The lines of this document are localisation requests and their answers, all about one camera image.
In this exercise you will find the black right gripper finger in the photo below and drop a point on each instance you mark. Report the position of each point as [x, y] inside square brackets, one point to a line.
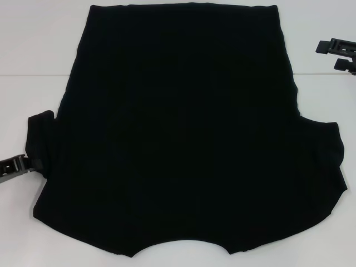
[339, 47]
[347, 65]

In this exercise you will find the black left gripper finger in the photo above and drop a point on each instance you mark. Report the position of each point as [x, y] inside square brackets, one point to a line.
[16, 164]
[12, 177]

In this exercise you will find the black t-shirt with white print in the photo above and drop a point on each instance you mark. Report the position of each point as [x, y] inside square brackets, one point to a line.
[178, 111]

